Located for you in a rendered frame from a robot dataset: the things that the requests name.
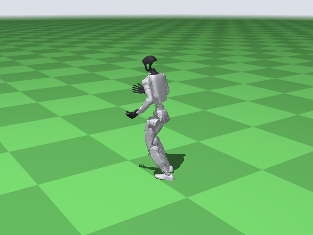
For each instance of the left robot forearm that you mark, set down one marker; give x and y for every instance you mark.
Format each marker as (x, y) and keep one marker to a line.
(144, 107)

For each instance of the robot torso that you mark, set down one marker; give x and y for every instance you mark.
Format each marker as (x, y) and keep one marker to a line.
(159, 95)

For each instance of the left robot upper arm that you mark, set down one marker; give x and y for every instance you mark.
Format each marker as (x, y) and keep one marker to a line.
(146, 83)

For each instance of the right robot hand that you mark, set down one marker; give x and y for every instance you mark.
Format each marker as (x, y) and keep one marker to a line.
(140, 89)

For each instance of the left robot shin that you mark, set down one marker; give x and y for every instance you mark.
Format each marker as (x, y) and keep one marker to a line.
(158, 159)

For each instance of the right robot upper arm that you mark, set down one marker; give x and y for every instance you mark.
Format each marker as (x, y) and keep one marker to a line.
(166, 85)

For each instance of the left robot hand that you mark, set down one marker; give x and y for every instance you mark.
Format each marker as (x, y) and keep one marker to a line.
(132, 114)

